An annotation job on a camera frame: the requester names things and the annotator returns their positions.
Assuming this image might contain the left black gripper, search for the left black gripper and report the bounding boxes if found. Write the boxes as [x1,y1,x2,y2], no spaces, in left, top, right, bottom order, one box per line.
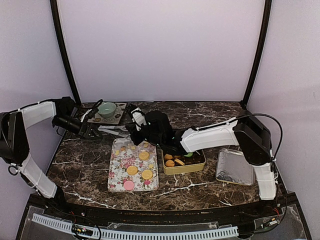
[53,114,103,140]

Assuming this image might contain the brown round cookie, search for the brown round cookie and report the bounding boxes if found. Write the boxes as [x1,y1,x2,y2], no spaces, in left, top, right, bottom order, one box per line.
[164,154,173,161]

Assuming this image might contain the metal serving tongs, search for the metal serving tongs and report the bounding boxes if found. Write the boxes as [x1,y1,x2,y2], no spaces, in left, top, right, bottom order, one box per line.
[98,125,130,138]

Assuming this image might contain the chocolate chip cookie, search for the chocolate chip cookie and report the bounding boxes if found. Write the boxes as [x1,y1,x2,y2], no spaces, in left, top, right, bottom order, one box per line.
[165,159,175,168]

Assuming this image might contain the round waffle cookie bottom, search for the round waffle cookie bottom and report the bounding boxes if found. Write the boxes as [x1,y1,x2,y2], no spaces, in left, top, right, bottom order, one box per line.
[174,158,185,166]

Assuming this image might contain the round waffle cookie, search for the round waffle cookie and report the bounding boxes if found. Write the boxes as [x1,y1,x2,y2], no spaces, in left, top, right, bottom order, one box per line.
[141,169,153,180]
[174,158,185,166]

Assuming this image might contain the green macaron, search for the green macaron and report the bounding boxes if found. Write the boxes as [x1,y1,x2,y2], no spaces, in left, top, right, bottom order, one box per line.
[184,152,193,158]

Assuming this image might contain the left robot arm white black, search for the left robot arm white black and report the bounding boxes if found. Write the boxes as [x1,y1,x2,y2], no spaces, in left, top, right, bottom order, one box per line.
[0,96,103,218]

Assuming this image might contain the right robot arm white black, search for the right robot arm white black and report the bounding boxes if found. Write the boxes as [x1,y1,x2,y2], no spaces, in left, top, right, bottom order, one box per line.
[125,105,278,217]

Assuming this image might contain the green ceramic bowl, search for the green ceramic bowl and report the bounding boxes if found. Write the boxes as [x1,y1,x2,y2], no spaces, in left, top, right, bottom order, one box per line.
[97,102,117,119]

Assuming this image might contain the floral square coaster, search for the floral square coaster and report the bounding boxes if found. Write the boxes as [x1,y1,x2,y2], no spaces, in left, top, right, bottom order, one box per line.
[88,102,127,125]

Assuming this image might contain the gold cookie tin box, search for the gold cookie tin box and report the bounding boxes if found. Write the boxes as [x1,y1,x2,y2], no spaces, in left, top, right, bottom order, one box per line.
[161,150,207,175]

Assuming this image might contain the floral rectangular tray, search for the floral rectangular tray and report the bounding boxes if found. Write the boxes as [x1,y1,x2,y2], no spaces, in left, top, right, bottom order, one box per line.
[107,138,159,192]

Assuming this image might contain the round waffle cookie right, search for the round waffle cookie right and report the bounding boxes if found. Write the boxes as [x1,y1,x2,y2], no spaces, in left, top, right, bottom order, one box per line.
[141,169,153,180]

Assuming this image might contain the pink macaron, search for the pink macaron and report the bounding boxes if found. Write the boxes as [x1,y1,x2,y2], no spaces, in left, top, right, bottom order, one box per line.
[123,180,135,191]

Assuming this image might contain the silver tin lid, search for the silver tin lid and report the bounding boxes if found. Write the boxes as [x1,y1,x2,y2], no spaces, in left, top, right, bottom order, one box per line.
[215,148,255,186]

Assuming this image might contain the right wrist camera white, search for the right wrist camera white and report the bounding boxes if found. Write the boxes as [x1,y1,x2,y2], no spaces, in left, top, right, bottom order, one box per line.
[128,104,147,131]

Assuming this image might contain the white cable duct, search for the white cable duct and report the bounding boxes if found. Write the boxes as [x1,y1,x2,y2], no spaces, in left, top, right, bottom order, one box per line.
[31,213,239,240]

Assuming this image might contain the left black frame post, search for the left black frame post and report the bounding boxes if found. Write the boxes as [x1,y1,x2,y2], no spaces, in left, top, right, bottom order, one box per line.
[49,0,82,105]

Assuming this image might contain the black frame post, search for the black frame post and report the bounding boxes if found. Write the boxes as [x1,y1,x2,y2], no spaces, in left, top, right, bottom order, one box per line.
[49,0,82,105]
[240,0,273,109]

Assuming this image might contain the right black frame post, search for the right black frame post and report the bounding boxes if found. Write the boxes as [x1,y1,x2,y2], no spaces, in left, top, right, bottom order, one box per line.
[240,0,273,109]

